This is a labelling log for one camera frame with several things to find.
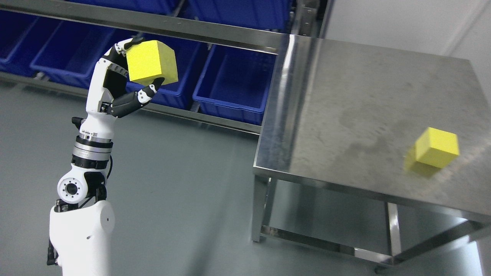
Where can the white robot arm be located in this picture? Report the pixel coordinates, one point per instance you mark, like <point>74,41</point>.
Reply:
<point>82,220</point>

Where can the yellow foam block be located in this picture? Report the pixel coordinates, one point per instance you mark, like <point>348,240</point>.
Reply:
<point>150,60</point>
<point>436,147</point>

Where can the blue bin lower right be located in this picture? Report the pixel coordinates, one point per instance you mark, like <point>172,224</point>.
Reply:
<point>234,84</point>

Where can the blue bin lower left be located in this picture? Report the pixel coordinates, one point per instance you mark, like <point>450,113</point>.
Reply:
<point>70,53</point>

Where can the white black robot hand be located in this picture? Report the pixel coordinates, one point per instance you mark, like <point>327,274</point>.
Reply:
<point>107,97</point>

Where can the steel shelf rack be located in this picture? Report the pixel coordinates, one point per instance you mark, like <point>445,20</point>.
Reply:
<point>289,78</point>

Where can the stainless steel table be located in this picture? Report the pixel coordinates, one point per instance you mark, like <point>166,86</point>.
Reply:
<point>363,110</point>

